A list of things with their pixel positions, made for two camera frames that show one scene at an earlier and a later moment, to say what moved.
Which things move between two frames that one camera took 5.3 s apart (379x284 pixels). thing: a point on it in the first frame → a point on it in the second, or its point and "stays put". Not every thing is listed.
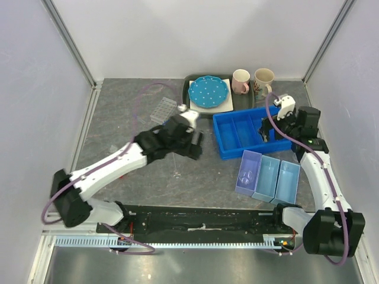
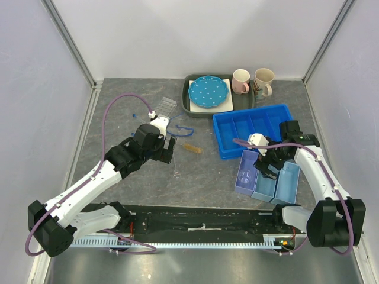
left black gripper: x=192 y=151 → x=164 y=155
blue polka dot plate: x=208 y=92 stays put
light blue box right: x=287 y=184 stays put
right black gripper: x=291 y=116 → x=266 y=172
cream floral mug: x=263 y=77 stays put
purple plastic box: x=248 y=176 stays put
